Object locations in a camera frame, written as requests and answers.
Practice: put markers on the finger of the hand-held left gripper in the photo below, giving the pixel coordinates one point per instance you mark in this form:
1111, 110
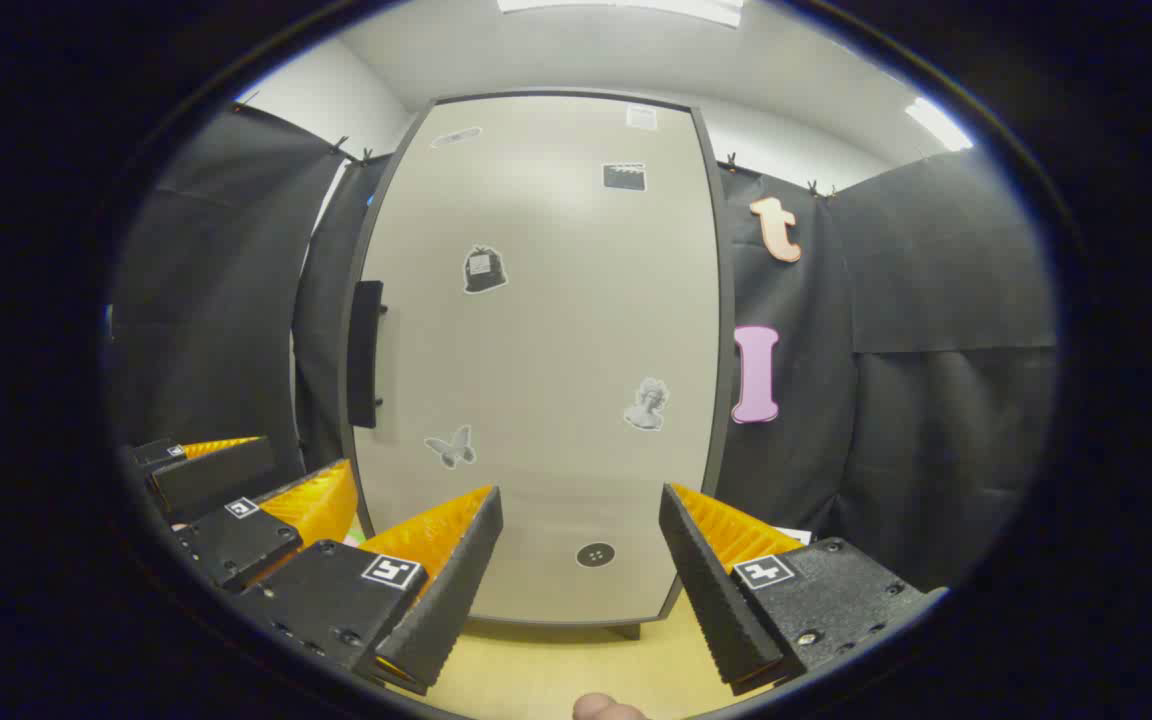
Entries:
236, 545
216, 478

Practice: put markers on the white picture card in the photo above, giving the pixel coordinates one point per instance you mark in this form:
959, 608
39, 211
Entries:
798, 535

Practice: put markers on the black backdrop cloth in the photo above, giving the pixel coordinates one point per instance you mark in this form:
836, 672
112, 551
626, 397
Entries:
936, 450

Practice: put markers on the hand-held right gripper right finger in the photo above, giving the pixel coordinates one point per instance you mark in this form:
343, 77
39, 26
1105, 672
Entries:
711, 590

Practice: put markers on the dark grey cabinet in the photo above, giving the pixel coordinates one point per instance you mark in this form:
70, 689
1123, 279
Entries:
624, 631

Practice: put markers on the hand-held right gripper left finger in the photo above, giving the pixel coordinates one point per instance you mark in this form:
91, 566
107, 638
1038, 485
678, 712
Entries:
446, 600

